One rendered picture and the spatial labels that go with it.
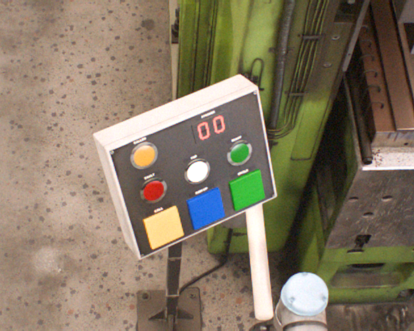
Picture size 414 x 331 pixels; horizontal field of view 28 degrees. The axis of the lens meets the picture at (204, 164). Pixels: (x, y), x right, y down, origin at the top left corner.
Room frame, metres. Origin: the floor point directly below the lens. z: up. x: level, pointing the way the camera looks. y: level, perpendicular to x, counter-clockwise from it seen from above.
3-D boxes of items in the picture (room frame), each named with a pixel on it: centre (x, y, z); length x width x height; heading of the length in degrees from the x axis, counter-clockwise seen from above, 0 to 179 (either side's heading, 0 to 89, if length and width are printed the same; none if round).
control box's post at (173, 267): (0.93, 0.05, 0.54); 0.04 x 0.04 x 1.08; 9
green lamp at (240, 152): (0.92, -0.07, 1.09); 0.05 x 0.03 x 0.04; 99
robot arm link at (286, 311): (0.54, -0.19, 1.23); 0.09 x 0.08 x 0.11; 8
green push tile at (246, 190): (0.88, -0.09, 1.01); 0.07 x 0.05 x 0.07; 124
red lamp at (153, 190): (0.81, 0.10, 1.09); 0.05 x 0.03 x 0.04; 99
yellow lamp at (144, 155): (0.84, 0.12, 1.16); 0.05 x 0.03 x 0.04; 99
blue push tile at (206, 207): (0.82, -0.01, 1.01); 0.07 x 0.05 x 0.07; 124
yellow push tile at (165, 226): (0.77, 0.07, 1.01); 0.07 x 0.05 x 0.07; 124
